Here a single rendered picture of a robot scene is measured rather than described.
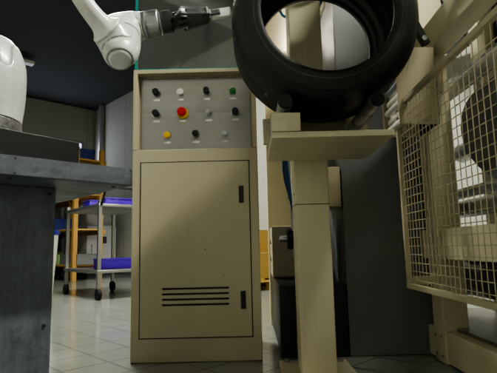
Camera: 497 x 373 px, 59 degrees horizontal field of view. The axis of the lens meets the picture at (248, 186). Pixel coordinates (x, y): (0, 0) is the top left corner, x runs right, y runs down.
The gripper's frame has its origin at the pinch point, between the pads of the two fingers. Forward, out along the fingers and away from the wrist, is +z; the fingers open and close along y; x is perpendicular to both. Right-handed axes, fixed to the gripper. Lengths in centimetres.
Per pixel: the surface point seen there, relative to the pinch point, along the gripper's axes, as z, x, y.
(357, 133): 34, 51, -11
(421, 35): 75, 10, 20
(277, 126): 11.1, 44.8, -10.9
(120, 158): -239, -142, 750
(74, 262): -280, 57, 561
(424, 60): 73, 21, 19
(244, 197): -2, 57, 50
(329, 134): 26, 50, -11
